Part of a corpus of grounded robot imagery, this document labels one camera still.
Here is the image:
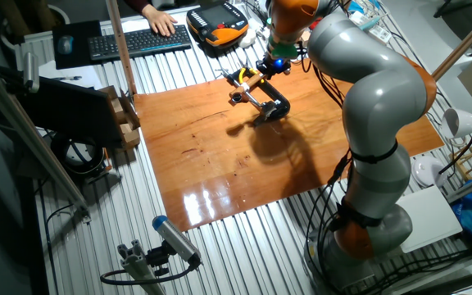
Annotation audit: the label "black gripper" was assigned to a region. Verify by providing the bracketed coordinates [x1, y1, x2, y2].
[256, 56, 293, 81]

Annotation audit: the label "black base lever press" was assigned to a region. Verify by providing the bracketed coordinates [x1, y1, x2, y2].
[216, 65, 293, 127]

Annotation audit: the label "person hand on keyboard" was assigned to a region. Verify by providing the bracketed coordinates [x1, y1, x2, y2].
[141, 3, 179, 38]

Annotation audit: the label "white rounded object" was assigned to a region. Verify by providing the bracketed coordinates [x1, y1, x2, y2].
[238, 28, 257, 49]

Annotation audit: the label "orange and black teach pendant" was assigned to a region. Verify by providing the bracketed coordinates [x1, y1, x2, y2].
[185, 2, 250, 48]

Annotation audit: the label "white power strip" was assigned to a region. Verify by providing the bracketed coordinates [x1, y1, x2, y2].
[348, 0, 393, 45]

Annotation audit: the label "large wooden board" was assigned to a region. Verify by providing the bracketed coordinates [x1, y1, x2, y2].
[133, 52, 446, 234]

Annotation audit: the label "black keyboard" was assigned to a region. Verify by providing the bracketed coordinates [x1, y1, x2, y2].
[87, 24, 193, 62]

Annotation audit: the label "stacked wooden blocks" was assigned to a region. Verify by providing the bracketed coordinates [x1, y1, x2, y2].
[98, 84, 142, 151]

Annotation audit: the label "black mouse pad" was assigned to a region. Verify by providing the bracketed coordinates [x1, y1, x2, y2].
[52, 20, 104, 70]

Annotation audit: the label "slanted wooden pole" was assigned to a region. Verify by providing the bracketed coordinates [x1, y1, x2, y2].
[431, 2, 472, 82]

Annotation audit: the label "black office chair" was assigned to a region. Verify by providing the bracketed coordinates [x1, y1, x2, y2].
[432, 0, 472, 58]

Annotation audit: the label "white desk lamp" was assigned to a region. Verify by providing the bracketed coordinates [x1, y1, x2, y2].
[411, 107, 472, 189]

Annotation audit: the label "grey computer mouse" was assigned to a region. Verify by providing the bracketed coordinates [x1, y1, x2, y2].
[57, 34, 75, 56]

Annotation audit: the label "black flat panel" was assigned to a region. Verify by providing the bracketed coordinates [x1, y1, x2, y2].
[0, 65, 125, 148]

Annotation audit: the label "white flat box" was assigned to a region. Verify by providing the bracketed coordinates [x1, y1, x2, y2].
[395, 184, 465, 254]

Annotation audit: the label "long aluminium beam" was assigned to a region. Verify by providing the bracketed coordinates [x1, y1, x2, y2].
[0, 57, 92, 225]

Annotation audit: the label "wooden handle claw hammer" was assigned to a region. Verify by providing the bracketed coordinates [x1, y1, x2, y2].
[229, 69, 269, 102]

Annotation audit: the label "yellow handled pliers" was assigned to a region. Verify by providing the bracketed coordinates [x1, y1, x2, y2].
[235, 61, 261, 85]

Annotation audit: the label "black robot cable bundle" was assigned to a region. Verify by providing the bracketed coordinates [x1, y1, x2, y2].
[305, 61, 360, 294]

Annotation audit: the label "upright wooden post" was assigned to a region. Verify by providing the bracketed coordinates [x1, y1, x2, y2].
[104, 0, 138, 98]

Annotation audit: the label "grey camera with blue cap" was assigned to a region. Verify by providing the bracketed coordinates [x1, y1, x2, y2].
[152, 215, 202, 266]

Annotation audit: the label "short aluminium profile mount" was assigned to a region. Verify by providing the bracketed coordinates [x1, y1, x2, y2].
[116, 239, 167, 295]

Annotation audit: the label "black camera cable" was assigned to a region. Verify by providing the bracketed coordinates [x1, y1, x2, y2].
[99, 261, 200, 287]

